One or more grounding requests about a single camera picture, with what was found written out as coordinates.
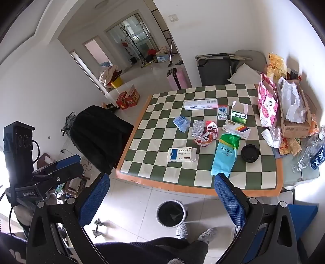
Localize grey fluffy slipper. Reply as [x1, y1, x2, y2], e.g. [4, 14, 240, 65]
[176, 223, 190, 238]
[198, 228, 217, 244]

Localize white plastic bag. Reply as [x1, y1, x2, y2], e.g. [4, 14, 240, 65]
[277, 77, 306, 123]

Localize brown cardboard box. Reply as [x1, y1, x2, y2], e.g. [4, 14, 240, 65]
[277, 79, 312, 139]

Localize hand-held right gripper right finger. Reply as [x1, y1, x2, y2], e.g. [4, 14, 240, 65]
[214, 173, 298, 264]

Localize silver blister pack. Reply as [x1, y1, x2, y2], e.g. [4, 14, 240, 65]
[192, 120, 205, 137]

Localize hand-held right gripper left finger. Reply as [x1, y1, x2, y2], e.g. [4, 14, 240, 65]
[25, 173, 111, 264]

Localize person's left forearm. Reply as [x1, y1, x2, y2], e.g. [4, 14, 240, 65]
[0, 232, 28, 264]

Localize pink suitcase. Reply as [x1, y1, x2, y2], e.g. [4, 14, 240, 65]
[167, 67, 191, 90]

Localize blue label bottle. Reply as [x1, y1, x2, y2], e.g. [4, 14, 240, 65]
[310, 142, 325, 170]

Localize yellow snack bag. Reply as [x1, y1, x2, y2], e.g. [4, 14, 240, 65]
[266, 52, 287, 80]

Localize grey trash bin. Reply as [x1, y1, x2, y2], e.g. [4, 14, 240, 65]
[155, 200, 187, 227]

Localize blue white medicine box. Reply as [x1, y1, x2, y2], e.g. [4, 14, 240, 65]
[167, 147, 197, 163]

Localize red gift box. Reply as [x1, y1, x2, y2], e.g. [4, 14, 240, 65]
[116, 91, 130, 110]
[126, 85, 141, 107]

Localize open green white box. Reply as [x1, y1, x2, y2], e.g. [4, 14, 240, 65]
[231, 101, 249, 124]

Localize pink patterned bag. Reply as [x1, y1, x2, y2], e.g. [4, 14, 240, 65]
[257, 72, 279, 127]

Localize pile of clothes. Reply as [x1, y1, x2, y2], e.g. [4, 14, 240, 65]
[99, 65, 122, 88]

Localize brown wooden stool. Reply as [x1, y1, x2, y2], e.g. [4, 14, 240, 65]
[38, 152, 55, 168]

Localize orange snack packet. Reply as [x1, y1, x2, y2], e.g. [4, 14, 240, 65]
[278, 137, 302, 159]

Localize orange plastic bag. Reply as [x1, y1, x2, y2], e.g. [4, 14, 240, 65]
[308, 114, 319, 136]

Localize blue wrapper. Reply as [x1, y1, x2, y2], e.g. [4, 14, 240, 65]
[173, 116, 191, 133]

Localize green white checkered tablecloth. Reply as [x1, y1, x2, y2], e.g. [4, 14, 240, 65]
[116, 83, 283, 196]

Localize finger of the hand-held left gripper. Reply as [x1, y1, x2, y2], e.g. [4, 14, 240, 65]
[32, 154, 82, 175]
[32, 162, 85, 191]

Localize crumpled white tissue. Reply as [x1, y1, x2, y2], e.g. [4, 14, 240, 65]
[261, 126, 283, 149]

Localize black jacket on chair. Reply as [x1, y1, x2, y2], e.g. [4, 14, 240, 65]
[70, 105, 135, 175]

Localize green blue plastic bag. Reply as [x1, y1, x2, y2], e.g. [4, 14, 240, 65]
[211, 134, 240, 178]

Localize clear plastic bottle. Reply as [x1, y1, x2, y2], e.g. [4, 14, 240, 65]
[291, 125, 325, 173]

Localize small dumbbell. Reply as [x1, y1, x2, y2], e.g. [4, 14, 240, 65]
[92, 218, 107, 238]

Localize long white toothpaste box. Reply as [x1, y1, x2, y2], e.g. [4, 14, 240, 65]
[183, 98, 219, 111]

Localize grey cushion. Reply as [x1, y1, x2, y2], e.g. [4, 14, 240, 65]
[235, 49, 267, 71]

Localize person's dark trouser legs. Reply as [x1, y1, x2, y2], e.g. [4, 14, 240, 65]
[94, 237, 209, 264]

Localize black round lid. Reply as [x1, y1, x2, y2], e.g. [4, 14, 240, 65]
[241, 144, 260, 163]

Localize red white snack wrapper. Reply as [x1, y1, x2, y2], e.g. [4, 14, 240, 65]
[194, 120, 219, 147]

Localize white box with colour stripes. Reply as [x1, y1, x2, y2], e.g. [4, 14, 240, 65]
[221, 119, 251, 141]

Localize white pillow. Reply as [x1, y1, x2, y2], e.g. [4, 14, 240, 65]
[227, 63, 262, 85]

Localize tangle of black cables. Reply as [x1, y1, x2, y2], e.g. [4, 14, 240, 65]
[61, 112, 77, 135]

